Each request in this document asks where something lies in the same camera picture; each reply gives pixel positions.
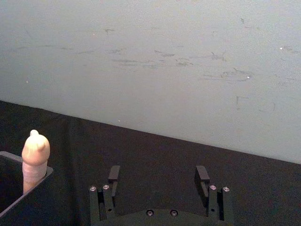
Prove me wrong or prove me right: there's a black table cloth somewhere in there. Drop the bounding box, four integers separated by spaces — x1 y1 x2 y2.
0 100 301 226

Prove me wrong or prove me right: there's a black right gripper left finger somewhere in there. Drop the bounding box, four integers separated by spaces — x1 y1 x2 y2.
88 165 121 222

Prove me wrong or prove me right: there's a pale orange rounded tool tip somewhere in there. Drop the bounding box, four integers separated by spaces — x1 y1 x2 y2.
21 129 51 194

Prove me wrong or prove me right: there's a plain pale wall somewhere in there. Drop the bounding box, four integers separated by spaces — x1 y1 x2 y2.
0 0 301 165

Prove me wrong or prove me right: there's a black rack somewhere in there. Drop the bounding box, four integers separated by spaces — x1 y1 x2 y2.
0 151 54 226

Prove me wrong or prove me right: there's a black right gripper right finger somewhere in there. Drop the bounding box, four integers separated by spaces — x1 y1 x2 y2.
194 165 231 222

